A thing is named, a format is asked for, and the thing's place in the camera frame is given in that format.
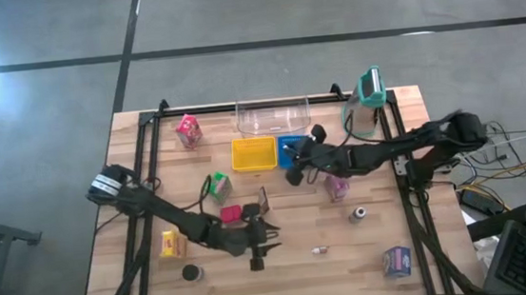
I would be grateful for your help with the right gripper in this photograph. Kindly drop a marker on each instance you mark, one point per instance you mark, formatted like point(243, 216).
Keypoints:
point(316, 159)

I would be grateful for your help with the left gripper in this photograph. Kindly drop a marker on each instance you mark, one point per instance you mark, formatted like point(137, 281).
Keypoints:
point(255, 238)

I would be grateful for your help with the blue plastic basket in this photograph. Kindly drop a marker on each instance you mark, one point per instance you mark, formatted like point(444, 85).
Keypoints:
point(283, 161)

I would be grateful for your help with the brown triangular snack packet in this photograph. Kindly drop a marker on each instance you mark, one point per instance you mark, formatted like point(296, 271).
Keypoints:
point(263, 199)

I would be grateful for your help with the red-lidded smoked paprika tin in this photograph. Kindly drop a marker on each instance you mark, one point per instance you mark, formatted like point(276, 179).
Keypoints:
point(230, 214)

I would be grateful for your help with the Raisin Bran cereal box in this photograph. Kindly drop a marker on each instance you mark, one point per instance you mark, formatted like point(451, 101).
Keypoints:
point(337, 189)

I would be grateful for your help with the small green cereal box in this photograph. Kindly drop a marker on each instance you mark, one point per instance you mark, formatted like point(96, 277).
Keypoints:
point(221, 188)

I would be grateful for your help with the dark round cap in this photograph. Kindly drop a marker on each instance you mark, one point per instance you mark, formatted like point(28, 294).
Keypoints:
point(192, 272)

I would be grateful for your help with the small yellow food box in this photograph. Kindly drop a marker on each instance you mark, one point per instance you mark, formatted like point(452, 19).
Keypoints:
point(171, 245)

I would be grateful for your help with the small pink cereal box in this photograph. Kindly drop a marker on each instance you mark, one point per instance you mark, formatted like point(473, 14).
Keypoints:
point(189, 131)

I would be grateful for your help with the small blue purple box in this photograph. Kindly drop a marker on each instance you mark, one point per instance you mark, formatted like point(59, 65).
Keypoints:
point(397, 262)

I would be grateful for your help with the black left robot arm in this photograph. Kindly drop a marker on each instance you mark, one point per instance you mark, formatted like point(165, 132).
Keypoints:
point(178, 217)

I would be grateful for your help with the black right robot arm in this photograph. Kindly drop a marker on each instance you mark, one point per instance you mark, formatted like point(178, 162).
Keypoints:
point(387, 151)

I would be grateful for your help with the yellow plastic basket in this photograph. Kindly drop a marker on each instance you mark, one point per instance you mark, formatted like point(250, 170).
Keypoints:
point(254, 154)

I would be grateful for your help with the clear plastic bin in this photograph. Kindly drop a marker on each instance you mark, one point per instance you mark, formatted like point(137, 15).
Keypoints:
point(272, 118)

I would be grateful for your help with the teal box grater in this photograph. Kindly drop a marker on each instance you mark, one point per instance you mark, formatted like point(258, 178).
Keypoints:
point(368, 93)

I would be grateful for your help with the black power brick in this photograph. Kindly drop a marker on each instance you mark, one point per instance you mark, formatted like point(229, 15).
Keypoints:
point(478, 201)

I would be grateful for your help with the black aluminium rig frame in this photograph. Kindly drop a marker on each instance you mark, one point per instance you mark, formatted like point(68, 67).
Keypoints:
point(193, 110)

